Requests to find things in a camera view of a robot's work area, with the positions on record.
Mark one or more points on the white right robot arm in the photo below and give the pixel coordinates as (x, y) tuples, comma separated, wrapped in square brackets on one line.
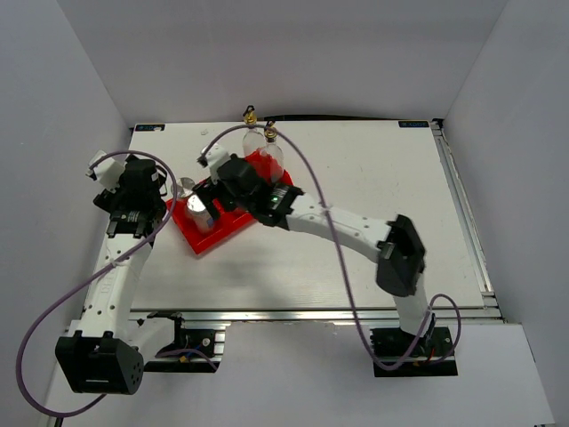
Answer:
[(394, 246)]

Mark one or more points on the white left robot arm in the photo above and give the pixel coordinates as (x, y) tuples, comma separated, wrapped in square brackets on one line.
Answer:
[(97, 357)]

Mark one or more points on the silver lid white powder jar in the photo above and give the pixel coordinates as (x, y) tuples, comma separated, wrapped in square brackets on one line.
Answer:
[(184, 186)]

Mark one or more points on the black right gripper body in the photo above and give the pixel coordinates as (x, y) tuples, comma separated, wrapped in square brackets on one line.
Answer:
[(208, 189)]

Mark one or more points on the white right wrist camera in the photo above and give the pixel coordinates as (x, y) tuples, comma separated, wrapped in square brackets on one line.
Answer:
[(213, 159)]

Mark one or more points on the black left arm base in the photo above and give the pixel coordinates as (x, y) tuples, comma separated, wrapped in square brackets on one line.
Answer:
[(168, 337)]

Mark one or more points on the blue left table label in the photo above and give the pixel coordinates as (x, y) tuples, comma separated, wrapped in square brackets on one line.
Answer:
[(149, 128)]

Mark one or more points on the dark liquid glass bottle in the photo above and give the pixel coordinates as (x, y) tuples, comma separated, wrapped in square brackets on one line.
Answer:
[(274, 152)]

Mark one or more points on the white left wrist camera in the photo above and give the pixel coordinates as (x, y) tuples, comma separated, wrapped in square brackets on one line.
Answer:
[(106, 173)]

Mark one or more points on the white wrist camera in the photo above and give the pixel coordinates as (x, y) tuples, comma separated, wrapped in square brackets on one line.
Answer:
[(106, 173), (213, 159)]

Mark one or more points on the silver lid blue label jar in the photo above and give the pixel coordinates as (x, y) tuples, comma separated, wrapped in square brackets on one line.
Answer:
[(199, 214)]

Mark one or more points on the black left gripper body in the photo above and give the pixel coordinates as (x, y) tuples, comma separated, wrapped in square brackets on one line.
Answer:
[(110, 201)]

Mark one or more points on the blue table corner label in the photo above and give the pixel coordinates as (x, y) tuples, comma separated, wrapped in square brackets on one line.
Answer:
[(413, 124)]

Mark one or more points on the red plastic organizer tray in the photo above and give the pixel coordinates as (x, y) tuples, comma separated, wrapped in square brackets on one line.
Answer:
[(229, 223)]

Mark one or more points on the clear liquid glass bottle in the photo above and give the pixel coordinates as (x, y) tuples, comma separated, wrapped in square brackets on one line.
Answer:
[(253, 139)]

